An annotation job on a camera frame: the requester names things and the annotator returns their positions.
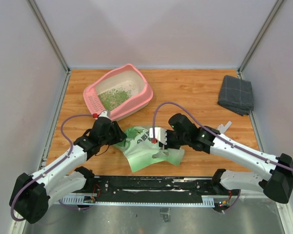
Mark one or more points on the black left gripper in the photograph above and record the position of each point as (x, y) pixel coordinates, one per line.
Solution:
(120, 136)

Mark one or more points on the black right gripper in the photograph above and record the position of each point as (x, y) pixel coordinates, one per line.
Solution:
(168, 146)

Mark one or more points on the green cat litter bag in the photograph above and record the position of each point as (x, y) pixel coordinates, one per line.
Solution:
(140, 152)

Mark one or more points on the pink litter box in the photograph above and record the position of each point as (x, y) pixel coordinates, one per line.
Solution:
(125, 74)

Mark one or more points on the white plastic bag clip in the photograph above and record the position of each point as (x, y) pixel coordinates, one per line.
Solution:
(224, 127)

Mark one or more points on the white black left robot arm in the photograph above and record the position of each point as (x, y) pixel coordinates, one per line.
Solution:
(33, 194)

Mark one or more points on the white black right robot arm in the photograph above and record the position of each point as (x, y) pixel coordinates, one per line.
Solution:
(268, 174)

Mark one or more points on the green cat litter pellets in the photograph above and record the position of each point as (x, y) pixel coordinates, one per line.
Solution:
(115, 96)

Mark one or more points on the folded dark grey cloth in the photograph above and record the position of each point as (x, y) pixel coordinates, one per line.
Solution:
(236, 95)

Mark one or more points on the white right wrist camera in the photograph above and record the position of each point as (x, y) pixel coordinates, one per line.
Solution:
(158, 134)

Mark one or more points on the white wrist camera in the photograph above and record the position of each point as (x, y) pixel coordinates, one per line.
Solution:
(104, 113)
(158, 134)

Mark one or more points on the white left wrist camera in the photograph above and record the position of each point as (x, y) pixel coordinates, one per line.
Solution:
(104, 113)

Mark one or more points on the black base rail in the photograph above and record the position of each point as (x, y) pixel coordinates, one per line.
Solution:
(151, 186)

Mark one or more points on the grey slotted cable duct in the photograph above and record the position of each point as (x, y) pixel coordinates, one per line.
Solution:
(181, 200)

